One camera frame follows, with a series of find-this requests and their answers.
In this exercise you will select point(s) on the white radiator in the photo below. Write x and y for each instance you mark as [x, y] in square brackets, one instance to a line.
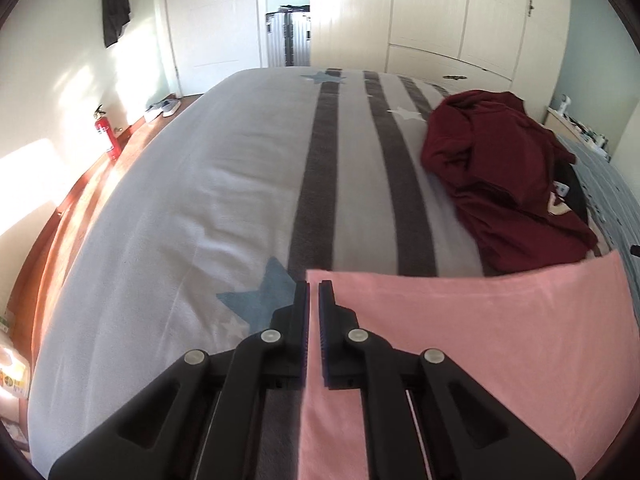
[287, 40]

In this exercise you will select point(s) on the white slippers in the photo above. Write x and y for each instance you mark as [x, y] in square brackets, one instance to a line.
[164, 108]

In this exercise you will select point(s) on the maroon sweatshirt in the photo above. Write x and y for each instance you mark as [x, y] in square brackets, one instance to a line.
[490, 170]

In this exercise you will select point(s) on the bedside table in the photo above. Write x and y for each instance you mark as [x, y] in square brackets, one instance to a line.
[575, 127]

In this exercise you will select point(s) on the dark hanging jacket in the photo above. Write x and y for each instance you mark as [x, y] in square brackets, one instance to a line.
[115, 0]

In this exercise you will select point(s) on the striped star bed cover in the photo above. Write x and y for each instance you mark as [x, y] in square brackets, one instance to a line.
[200, 185]

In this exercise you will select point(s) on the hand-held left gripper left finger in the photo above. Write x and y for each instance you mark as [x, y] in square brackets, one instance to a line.
[301, 320]

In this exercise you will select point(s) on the white wardrobe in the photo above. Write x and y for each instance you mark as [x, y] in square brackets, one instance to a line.
[430, 5]

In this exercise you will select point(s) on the red fire extinguisher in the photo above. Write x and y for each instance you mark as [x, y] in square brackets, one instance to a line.
[111, 137]

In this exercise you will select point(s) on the black garment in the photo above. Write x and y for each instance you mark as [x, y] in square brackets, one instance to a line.
[576, 195]

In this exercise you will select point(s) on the white door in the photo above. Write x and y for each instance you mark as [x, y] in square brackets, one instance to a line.
[210, 20]

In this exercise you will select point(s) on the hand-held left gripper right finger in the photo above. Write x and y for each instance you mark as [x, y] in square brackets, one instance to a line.
[324, 330]

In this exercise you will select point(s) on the pink t-shirt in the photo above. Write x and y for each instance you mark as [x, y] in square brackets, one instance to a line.
[475, 335]

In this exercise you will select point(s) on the printed cardboard box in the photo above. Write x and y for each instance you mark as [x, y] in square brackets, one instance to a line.
[12, 370]

